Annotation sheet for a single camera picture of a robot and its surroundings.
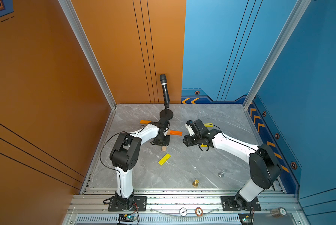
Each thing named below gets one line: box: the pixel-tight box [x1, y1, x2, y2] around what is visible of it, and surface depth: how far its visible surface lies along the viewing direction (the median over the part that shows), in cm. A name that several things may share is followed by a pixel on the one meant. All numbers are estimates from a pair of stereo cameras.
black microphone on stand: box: [159, 74, 174, 121], surface depth 98 cm
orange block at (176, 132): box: [169, 130, 183, 136], surface depth 104 cm
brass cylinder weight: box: [192, 179, 199, 188], surface depth 80 cm
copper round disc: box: [194, 207, 204, 217], surface depth 72 cm
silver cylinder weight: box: [218, 169, 226, 179], surface depth 82 cm
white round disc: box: [179, 207, 188, 217], surface depth 72 cm
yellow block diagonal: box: [158, 152, 172, 166], surface depth 91 cm
